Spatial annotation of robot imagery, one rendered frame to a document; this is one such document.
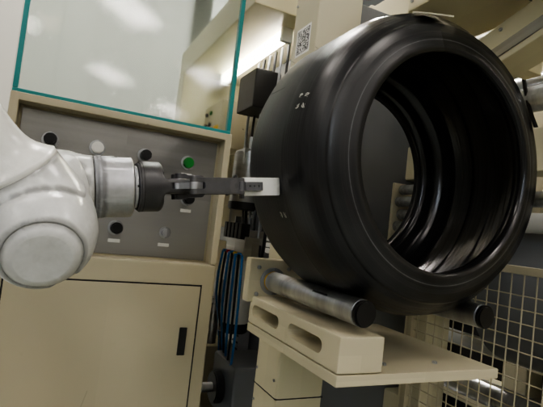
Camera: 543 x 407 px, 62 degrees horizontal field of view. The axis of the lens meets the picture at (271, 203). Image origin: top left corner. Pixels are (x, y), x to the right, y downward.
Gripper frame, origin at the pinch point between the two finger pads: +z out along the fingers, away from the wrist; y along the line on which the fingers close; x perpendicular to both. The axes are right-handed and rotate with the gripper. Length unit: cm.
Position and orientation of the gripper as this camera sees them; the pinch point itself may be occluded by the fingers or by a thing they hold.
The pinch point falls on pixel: (258, 186)
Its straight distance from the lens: 76.4
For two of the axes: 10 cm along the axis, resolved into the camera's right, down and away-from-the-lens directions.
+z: 9.0, -0.2, 4.3
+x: 0.1, 10.0, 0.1
